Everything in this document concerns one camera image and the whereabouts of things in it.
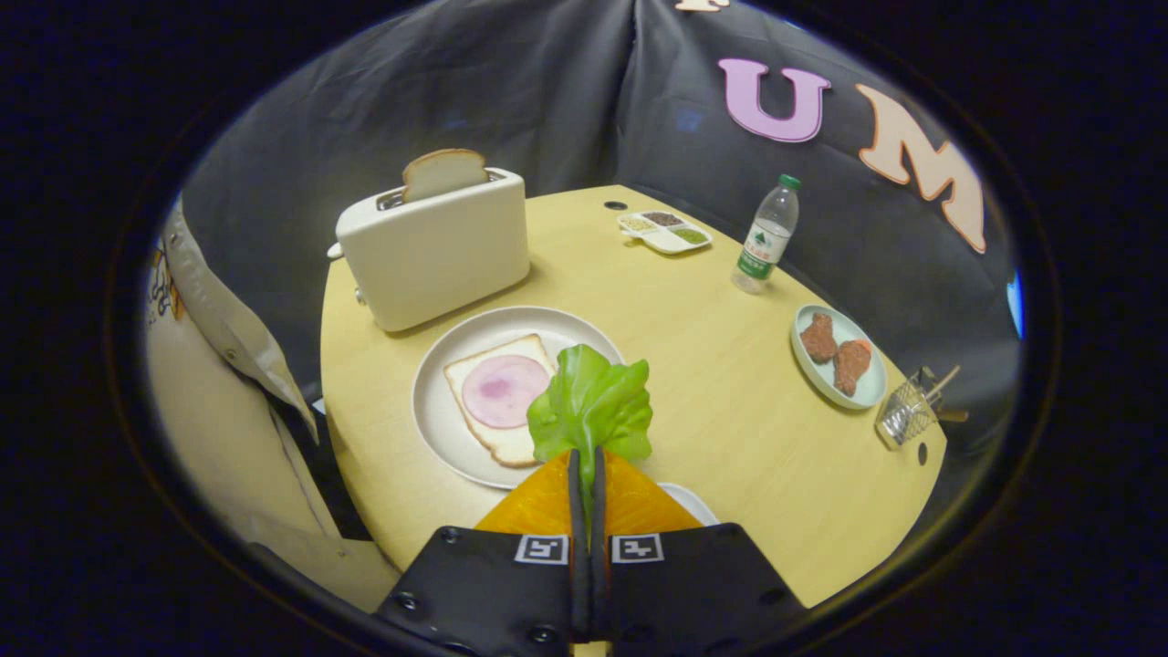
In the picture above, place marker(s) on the white toaster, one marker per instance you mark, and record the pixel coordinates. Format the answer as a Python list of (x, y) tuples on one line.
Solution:
[(429, 265)]

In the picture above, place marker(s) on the pink ham slice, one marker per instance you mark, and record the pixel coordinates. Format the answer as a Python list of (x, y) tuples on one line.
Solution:
[(502, 392)]

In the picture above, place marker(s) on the small white square plate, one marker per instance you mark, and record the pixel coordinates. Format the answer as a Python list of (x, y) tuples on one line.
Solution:
[(689, 504)]

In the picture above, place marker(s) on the white bread slice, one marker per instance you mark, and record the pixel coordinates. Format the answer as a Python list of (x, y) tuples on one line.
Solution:
[(511, 447)]

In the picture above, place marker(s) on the white divided condiment tray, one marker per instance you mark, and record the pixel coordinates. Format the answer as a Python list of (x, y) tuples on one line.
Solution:
[(671, 242)]

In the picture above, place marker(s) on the large round white plate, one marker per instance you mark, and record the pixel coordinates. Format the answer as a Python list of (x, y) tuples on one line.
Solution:
[(438, 411)]

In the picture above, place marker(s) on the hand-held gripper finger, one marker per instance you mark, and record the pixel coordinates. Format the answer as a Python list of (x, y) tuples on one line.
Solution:
[(577, 547), (599, 547)]

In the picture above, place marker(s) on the black backdrop cloth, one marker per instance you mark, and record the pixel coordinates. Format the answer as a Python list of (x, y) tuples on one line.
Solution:
[(547, 91)]

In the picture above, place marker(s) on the clear plastic water bottle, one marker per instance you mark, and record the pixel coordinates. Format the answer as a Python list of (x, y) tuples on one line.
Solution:
[(766, 237)]

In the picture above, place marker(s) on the green lettuce leaf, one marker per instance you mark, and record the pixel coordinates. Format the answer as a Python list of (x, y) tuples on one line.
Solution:
[(589, 401)]

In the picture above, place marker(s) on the toasted bread slice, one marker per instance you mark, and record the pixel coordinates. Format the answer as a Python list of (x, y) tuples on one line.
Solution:
[(443, 173)]

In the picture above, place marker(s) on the small light blue plate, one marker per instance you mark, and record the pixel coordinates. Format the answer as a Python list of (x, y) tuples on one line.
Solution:
[(867, 388)]

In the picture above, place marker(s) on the person's beige shirt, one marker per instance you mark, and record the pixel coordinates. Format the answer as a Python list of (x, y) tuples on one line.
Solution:
[(210, 411)]

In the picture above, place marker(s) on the brown meat piece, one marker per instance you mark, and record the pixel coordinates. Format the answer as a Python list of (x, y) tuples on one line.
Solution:
[(851, 367), (818, 338)]

